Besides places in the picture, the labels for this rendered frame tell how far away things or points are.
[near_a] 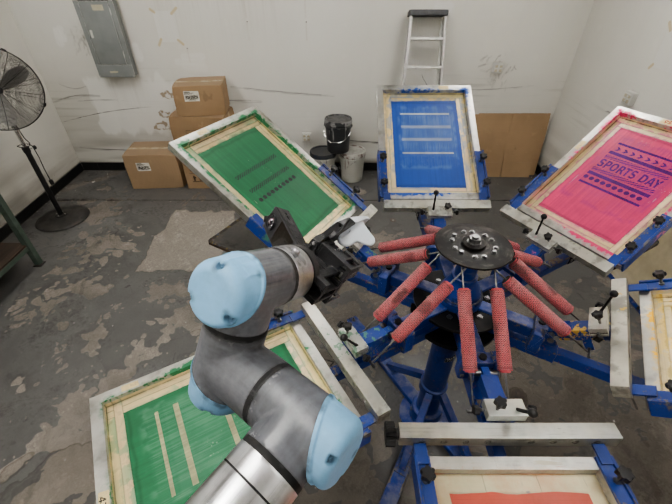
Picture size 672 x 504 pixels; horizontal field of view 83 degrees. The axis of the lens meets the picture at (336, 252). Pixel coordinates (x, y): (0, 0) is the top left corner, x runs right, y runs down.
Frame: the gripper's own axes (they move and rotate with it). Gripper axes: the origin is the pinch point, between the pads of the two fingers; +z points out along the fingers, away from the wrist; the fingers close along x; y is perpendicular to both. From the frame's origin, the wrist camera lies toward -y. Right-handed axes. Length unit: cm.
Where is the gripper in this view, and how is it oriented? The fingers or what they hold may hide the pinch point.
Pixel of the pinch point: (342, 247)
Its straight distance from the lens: 70.2
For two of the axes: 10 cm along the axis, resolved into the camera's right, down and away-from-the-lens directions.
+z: 4.3, -1.1, 9.0
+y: 7.1, 6.5, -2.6
